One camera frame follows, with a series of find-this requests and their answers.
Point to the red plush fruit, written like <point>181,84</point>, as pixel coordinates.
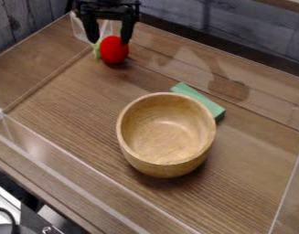
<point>110,50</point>

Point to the wooden bowl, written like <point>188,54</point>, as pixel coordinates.
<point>166,132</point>

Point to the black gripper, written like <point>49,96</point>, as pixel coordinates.
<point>107,9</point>

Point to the black metal bracket with screw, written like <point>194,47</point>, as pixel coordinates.
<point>49,222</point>

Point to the green rectangular block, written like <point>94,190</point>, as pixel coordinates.
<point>217,110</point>

